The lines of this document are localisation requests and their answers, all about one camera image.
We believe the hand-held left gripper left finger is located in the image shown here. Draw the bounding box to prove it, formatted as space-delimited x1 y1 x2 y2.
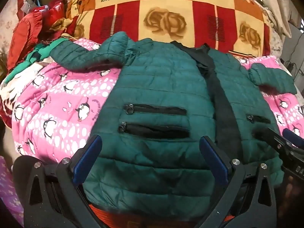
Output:
24 135 106 228

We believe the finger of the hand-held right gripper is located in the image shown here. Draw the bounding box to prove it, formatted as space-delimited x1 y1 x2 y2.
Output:
282 128 304 148
255 128 294 154

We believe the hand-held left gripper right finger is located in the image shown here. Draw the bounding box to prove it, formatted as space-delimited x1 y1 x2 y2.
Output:
199 136 277 228

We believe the green puffer jacket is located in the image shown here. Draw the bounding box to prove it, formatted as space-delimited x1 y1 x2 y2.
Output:
50 32 297 219

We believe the pink penguin blanket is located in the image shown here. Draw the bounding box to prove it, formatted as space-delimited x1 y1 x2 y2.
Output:
12 38 304 167

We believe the orange cloth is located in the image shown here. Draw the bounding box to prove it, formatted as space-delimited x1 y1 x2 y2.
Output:
90 204 130 228

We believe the purple patterned cloth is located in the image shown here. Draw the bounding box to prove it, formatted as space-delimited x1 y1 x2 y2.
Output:
0 155 24 219

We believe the white red patterned cloth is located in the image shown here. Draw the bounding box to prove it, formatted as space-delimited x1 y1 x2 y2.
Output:
0 62 50 129

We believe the green cloth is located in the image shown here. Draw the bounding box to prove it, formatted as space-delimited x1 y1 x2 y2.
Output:
5 39 67 81

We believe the white curtain cloth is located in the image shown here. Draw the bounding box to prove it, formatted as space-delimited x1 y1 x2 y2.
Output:
259 0 295 38

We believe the red cloth pile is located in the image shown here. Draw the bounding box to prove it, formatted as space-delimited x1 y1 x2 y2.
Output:
7 0 69 72

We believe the red orange checkered rose blanket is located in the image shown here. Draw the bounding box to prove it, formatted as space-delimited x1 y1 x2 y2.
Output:
66 0 271 57

